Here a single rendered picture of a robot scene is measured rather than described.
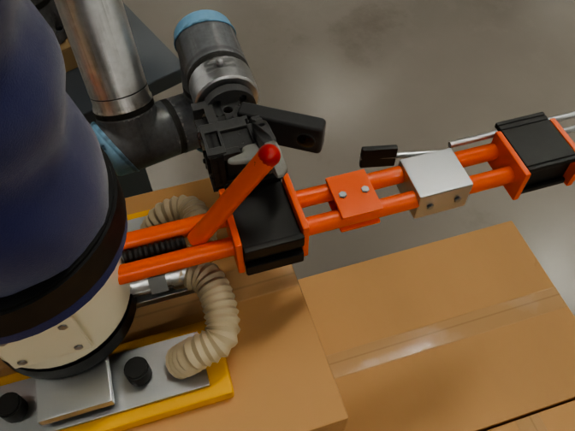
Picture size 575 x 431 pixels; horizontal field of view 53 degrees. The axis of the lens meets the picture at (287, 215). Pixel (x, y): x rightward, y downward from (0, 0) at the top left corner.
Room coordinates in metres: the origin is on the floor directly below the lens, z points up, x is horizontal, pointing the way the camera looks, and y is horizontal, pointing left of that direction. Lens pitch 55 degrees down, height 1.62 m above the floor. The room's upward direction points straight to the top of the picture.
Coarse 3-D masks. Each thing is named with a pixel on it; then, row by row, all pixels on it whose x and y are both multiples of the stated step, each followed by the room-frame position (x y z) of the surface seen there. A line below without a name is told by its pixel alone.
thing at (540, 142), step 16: (512, 128) 0.50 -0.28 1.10; (528, 128) 0.50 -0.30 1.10; (544, 128) 0.50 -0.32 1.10; (560, 128) 0.50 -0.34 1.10; (496, 144) 0.49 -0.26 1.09; (512, 144) 0.47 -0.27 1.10; (528, 144) 0.47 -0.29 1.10; (544, 144) 0.47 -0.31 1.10; (560, 144) 0.47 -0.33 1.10; (496, 160) 0.47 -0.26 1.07; (512, 160) 0.45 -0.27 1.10; (528, 160) 0.45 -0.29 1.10; (544, 160) 0.45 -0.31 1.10; (560, 160) 0.45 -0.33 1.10; (528, 176) 0.43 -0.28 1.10; (544, 176) 0.45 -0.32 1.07; (560, 176) 0.46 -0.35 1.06; (512, 192) 0.43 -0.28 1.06
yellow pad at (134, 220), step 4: (140, 212) 0.47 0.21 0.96; (144, 212) 0.47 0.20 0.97; (148, 212) 0.47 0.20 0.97; (128, 216) 0.46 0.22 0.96; (132, 216) 0.46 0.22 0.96; (136, 216) 0.46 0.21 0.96; (140, 216) 0.46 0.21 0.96; (144, 216) 0.46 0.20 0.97; (128, 220) 0.45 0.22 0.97; (132, 220) 0.45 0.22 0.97; (136, 220) 0.45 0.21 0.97; (140, 220) 0.45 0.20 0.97; (128, 224) 0.45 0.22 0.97; (132, 224) 0.45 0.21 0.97; (136, 224) 0.45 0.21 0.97; (128, 228) 0.44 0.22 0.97; (132, 228) 0.44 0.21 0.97; (136, 228) 0.44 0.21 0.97
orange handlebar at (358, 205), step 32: (480, 160) 0.47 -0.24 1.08; (320, 192) 0.41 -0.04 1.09; (352, 192) 0.41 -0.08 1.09; (160, 224) 0.37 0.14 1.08; (192, 224) 0.37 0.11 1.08; (224, 224) 0.37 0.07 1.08; (320, 224) 0.37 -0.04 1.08; (352, 224) 0.38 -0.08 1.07; (160, 256) 0.33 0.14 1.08; (192, 256) 0.33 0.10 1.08; (224, 256) 0.33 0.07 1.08
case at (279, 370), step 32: (160, 192) 0.52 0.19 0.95; (192, 192) 0.52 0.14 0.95; (256, 288) 0.36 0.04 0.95; (288, 288) 0.36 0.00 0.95; (160, 320) 0.31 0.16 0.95; (192, 320) 0.31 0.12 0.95; (256, 320) 0.31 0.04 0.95; (288, 320) 0.31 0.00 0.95; (256, 352) 0.27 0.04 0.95; (288, 352) 0.27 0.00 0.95; (320, 352) 0.27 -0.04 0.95; (256, 384) 0.23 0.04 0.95; (288, 384) 0.23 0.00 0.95; (320, 384) 0.23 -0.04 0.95; (192, 416) 0.19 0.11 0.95; (224, 416) 0.19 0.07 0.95; (256, 416) 0.19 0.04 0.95; (288, 416) 0.19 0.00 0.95; (320, 416) 0.19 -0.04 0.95
